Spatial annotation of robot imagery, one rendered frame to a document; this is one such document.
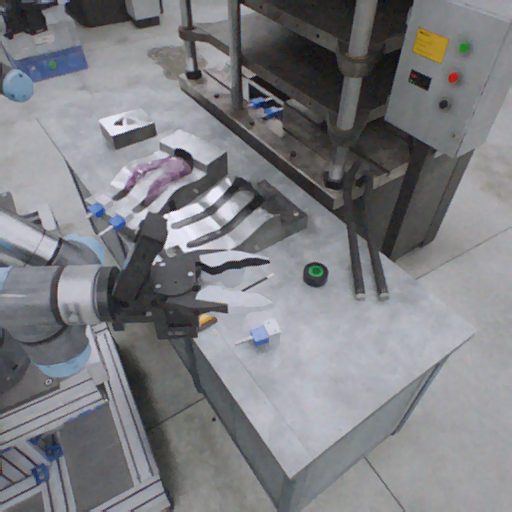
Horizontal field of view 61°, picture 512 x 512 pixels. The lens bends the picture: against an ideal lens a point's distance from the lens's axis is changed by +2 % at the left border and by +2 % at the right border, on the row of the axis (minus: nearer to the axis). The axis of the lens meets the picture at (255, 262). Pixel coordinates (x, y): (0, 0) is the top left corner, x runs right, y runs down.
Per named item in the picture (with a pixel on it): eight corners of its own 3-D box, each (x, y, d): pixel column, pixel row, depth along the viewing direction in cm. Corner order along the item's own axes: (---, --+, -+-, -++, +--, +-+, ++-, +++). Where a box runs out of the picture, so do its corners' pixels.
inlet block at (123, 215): (106, 244, 145) (102, 232, 141) (96, 237, 147) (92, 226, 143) (136, 223, 152) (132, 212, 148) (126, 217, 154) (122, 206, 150)
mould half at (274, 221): (185, 289, 136) (180, 261, 126) (149, 242, 150) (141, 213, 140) (306, 227, 155) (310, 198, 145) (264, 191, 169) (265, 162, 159)
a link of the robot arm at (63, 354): (103, 318, 70) (83, 274, 62) (87, 381, 63) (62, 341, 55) (54, 319, 70) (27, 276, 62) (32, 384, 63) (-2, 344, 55)
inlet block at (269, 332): (237, 356, 120) (237, 346, 116) (231, 342, 123) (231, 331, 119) (280, 342, 123) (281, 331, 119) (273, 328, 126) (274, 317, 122)
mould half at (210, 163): (136, 241, 150) (129, 218, 142) (89, 211, 161) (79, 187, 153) (228, 173, 177) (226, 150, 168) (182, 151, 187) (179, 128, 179)
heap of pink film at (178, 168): (151, 207, 153) (147, 190, 148) (118, 188, 161) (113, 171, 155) (200, 173, 167) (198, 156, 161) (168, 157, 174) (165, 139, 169)
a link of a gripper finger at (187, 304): (236, 297, 52) (172, 284, 54) (236, 286, 51) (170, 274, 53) (224, 324, 49) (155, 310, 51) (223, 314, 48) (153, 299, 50)
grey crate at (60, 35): (15, 61, 381) (4, 35, 364) (2, 46, 402) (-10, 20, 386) (82, 45, 404) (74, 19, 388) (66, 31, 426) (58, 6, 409)
